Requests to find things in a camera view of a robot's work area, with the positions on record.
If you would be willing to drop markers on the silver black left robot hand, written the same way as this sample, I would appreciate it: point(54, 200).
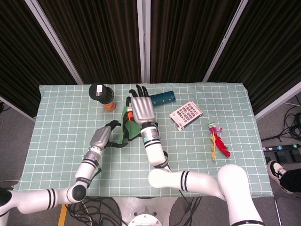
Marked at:
point(100, 137)

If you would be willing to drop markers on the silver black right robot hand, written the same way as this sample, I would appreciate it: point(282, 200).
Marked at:
point(142, 109)

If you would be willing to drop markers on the green cloth black trim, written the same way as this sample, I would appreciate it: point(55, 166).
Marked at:
point(131, 130)

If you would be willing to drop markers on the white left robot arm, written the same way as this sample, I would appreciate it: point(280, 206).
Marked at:
point(35, 200)

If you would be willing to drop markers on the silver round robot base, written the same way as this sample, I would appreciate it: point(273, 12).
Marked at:
point(143, 212)

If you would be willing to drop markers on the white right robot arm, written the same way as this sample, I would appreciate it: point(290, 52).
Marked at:
point(200, 182)

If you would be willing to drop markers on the teal rolled pencil case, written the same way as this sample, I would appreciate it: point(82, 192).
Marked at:
point(163, 98)

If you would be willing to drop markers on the green white checkered tablecloth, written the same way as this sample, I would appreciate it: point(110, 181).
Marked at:
point(58, 146)

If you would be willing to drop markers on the black-lidded jar with orange contents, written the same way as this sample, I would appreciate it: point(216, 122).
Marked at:
point(100, 93)

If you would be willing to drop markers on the white card pack colourful grid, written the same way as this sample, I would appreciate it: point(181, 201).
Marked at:
point(187, 115)

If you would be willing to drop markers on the dark ribbed partition panel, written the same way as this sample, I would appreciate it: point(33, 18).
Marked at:
point(98, 40)
point(21, 58)
point(185, 40)
point(265, 51)

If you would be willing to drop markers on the red yellow feather shuttlecock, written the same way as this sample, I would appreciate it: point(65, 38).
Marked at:
point(221, 144)

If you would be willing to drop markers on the black numbered foot pedal strip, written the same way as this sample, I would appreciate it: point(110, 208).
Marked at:
point(282, 151)

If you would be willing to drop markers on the black and white sneaker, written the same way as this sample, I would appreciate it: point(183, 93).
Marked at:
point(275, 171)

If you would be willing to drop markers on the black trouser leg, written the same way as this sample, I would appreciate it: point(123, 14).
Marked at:
point(292, 181)

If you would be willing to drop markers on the thin grey metal stand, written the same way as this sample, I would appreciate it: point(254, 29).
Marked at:
point(277, 212)

